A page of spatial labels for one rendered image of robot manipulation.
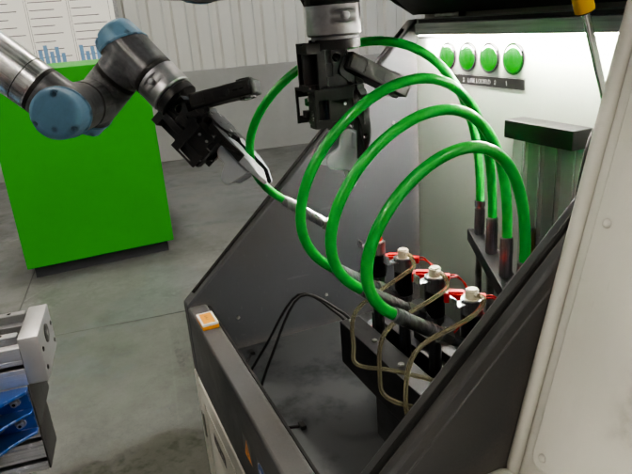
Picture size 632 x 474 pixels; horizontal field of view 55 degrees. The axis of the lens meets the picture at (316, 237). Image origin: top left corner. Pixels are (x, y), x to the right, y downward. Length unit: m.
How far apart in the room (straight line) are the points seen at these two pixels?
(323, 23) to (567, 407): 0.54
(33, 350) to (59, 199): 3.06
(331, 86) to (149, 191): 3.42
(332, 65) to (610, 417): 0.54
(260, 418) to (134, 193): 3.42
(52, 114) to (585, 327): 0.74
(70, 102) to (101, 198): 3.26
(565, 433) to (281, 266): 0.73
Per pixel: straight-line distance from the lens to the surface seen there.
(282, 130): 7.56
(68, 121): 0.94
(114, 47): 1.06
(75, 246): 4.26
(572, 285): 0.66
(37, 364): 1.17
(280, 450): 0.82
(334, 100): 0.83
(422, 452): 0.67
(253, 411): 0.89
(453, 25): 1.15
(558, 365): 0.67
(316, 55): 0.84
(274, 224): 1.21
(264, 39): 7.46
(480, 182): 1.03
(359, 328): 1.01
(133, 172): 4.17
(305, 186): 0.78
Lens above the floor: 1.47
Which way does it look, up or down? 20 degrees down
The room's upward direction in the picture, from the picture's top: 4 degrees counter-clockwise
